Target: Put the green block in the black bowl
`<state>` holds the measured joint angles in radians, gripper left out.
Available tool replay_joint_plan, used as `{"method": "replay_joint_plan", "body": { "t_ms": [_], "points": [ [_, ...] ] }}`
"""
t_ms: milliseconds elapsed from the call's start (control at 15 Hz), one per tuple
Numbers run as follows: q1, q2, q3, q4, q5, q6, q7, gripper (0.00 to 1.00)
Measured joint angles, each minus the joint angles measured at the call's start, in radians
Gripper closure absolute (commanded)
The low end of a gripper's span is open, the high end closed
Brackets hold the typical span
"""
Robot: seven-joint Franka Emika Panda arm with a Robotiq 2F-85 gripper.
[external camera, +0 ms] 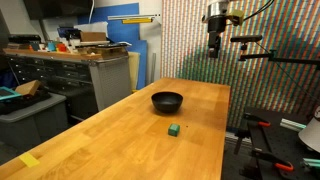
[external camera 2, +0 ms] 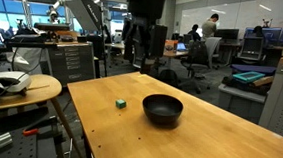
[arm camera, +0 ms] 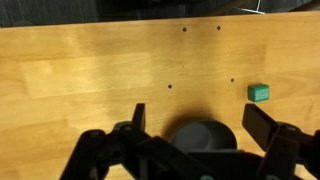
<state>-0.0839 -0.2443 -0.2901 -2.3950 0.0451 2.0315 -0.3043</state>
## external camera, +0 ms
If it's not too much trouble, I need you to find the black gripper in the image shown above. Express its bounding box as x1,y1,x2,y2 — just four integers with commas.
207,15,224,60

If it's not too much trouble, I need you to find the green block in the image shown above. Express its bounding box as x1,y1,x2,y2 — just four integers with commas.
167,123,181,138

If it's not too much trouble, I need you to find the white cylindrical robot base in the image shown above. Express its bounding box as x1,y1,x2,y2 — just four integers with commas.
297,105,320,154

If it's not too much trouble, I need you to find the black bowl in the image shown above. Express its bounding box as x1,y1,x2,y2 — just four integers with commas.
150,91,184,114

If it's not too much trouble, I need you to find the multicolour patterned backdrop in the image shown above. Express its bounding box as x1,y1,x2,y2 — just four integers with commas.
161,0,320,134

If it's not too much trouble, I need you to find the yellow spirit level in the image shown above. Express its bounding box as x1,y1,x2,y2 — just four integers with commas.
121,17,154,25

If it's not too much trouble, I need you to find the blue board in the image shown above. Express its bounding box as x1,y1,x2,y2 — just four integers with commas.
77,2,149,91

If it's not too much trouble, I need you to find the aluminium extrusion bar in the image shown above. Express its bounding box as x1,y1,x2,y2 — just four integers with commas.
279,117,307,133

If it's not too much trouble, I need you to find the grey pegboard panel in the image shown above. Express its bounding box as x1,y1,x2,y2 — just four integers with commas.
88,55,133,112

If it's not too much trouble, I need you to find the black perforated side table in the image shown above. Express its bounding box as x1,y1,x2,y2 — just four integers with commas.
233,106,320,180

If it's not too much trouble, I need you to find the brown cardboard box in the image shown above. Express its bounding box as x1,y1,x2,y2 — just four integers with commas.
79,31,108,43

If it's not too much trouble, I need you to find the black monitor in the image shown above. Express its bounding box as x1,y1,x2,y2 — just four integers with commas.
22,0,95,21

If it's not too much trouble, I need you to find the black drawer cabinet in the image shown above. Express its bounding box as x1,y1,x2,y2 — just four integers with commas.
5,53,101,122

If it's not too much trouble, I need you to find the grey storage bin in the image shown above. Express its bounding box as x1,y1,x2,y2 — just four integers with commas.
0,92,70,152

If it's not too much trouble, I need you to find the teal tray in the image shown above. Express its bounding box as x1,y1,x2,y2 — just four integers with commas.
0,86,22,102

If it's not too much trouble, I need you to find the black camera on stand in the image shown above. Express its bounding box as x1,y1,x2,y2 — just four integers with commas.
229,34,264,44

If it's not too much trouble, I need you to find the yellowish wrist camera box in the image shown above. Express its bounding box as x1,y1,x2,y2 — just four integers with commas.
227,9,245,27

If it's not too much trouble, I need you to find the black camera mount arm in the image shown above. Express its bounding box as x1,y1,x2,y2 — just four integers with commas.
238,42,320,71

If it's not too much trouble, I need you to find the black cable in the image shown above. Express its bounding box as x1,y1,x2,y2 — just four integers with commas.
242,0,276,22

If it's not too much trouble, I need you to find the black clamp orange handle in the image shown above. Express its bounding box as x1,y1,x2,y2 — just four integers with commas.
250,147,295,173
242,112,272,129

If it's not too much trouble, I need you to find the white rail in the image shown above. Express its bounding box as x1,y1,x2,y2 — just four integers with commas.
106,13,162,21

